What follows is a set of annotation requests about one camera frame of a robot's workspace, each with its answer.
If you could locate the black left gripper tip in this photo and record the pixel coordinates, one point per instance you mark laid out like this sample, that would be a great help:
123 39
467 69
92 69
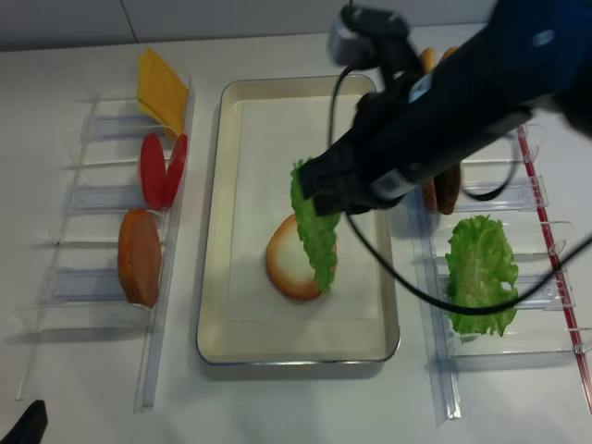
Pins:
30 427

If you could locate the rear yellow cheese slice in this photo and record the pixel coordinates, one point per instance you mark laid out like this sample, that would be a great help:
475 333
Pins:
168 129

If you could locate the left brown meat patty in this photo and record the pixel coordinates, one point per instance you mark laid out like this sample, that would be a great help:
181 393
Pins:
429 194

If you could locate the red tomato slice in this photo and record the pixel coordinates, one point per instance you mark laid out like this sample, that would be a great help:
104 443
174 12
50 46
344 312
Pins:
175 170
152 169

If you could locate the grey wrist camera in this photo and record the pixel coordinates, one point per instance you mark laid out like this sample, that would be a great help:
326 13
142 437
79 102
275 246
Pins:
357 30

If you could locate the right clear acrylic rack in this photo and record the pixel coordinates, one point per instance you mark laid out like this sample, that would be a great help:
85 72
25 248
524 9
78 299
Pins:
541 330

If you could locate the metal baking tray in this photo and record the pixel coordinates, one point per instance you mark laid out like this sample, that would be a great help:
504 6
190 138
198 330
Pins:
265 126

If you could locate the left red tomato slice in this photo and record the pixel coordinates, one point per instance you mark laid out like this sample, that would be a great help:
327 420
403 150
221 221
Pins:
152 169

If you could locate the toasted bottom bun slice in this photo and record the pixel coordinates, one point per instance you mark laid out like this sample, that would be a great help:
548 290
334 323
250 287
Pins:
287 264

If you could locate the left clear acrylic rack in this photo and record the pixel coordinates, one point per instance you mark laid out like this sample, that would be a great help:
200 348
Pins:
80 295

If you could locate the clear acrylic rack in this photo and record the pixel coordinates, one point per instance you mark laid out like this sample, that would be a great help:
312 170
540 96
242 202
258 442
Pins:
80 295
541 330

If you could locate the right red tomato slice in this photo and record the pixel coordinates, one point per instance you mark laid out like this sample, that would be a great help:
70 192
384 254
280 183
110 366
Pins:
175 170

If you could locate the right dark meat patty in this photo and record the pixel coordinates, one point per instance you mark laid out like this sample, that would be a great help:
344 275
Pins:
447 188

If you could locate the yellow cheese slice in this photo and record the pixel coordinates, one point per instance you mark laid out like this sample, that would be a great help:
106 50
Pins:
161 89
168 129

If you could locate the front yellow cheese slice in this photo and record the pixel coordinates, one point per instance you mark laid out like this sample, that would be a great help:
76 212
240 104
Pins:
161 89

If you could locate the right sesame bun top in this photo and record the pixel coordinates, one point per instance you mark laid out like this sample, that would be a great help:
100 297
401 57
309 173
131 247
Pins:
448 53

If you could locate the left sesame bun top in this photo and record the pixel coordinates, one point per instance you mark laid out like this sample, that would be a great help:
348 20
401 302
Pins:
428 59

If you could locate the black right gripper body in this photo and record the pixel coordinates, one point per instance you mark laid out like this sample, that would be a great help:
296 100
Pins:
392 146

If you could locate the sesame bun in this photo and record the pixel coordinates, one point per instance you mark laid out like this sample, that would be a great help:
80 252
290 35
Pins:
448 53
428 59

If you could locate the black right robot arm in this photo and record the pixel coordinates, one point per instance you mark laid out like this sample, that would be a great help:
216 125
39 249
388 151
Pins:
530 54

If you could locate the brown bun in left rack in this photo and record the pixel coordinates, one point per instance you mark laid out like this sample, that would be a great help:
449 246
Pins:
139 258

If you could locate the green lettuce leaf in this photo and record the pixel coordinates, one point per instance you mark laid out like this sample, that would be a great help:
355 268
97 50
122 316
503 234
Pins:
317 233
482 268

